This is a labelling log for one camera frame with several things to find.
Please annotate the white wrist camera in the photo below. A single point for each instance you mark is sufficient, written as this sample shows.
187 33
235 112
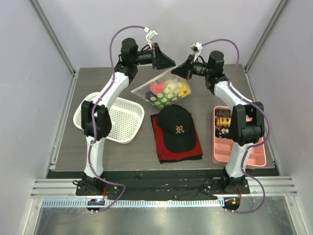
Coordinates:
196 48
150 34

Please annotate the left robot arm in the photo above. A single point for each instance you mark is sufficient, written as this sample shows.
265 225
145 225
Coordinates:
95 118

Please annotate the fake green cabbage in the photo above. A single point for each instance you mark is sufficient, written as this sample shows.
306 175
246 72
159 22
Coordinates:
162 100

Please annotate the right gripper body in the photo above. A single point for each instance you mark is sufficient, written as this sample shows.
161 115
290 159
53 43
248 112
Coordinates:
190 66

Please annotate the aluminium frame post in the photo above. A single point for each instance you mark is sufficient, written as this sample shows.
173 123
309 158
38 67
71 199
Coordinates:
278 12
52 35

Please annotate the dark floral rolled sock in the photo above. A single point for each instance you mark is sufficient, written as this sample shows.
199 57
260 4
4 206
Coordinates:
220 113

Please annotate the black baseball cap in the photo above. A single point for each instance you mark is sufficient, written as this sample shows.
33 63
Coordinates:
179 134

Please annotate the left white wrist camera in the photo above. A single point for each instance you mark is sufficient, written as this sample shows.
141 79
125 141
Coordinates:
150 34

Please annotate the white slotted cable duct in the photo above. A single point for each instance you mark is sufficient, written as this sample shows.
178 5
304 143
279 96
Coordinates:
100 203

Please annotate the clear zip top bag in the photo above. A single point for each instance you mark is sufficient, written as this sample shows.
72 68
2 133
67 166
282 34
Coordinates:
164 89

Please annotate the black white rolled sock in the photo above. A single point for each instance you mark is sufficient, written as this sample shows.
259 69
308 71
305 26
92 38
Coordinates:
222 133

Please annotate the white perforated plastic basket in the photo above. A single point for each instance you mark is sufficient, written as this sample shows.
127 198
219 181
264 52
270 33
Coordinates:
126 117

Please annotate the left aluminium frame post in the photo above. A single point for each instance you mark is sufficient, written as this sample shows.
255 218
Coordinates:
52 35

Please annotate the red folded cloth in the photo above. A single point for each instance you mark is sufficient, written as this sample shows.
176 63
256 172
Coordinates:
167 156

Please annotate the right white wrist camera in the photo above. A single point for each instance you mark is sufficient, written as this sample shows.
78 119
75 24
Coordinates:
196 48

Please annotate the yellow tiger rolled sock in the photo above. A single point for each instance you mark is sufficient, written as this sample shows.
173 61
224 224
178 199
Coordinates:
223 122

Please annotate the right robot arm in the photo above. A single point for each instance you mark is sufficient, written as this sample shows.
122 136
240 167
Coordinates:
247 121

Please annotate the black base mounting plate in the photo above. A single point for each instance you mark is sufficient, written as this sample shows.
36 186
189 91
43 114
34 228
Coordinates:
164 185

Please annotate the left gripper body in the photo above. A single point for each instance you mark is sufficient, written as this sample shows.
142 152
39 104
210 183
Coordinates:
148 57

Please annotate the aluminium front rail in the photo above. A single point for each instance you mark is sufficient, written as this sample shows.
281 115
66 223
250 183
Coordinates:
64 188

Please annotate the pink divided organizer tray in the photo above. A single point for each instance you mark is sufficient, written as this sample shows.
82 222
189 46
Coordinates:
221 149

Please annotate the fake orange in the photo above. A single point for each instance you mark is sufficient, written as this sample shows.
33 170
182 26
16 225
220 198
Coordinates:
184 89

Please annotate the right aluminium frame post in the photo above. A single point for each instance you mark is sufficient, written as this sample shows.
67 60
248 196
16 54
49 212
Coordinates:
278 12

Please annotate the fake red peach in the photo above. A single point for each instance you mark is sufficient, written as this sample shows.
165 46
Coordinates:
157 87

